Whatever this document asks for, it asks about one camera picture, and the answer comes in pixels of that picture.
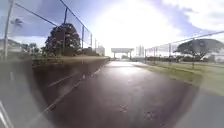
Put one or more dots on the white shelter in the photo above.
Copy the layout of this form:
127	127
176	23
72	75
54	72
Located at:
122	51

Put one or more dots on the dark asphalt path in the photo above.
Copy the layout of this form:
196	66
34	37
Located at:
123	90

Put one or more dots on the dark round tree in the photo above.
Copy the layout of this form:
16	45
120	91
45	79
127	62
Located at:
63	40

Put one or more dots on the green grass strip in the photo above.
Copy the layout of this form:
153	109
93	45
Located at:
200	75

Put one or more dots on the wide flat-crowned tree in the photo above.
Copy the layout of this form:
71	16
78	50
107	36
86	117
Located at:
199	46

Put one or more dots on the palm tree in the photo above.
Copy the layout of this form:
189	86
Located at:
16	23

